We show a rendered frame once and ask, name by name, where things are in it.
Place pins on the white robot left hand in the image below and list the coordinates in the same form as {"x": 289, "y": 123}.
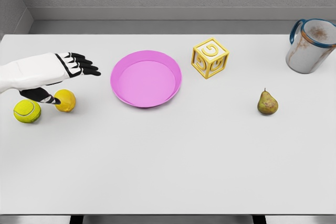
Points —
{"x": 42, "y": 70}

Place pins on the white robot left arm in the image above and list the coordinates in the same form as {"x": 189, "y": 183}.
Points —
{"x": 5, "y": 77}

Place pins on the yellow tennis ball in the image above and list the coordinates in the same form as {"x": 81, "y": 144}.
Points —
{"x": 26, "y": 111}

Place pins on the rusty white enamel mug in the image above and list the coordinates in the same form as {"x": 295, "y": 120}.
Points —
{"x": 307, "y": 51}

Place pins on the yellow lemon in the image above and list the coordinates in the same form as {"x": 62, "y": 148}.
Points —
{"x": 67, "y": 100}

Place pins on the pink round plate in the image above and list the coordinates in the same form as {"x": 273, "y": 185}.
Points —
{"x": 146, "y": 79}

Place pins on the green brown pear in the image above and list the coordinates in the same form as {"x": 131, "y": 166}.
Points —
{"x": 267, "y": 103}

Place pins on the yellow letter block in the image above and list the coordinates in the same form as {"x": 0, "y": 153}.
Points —
{"x": 209, "y": 58}

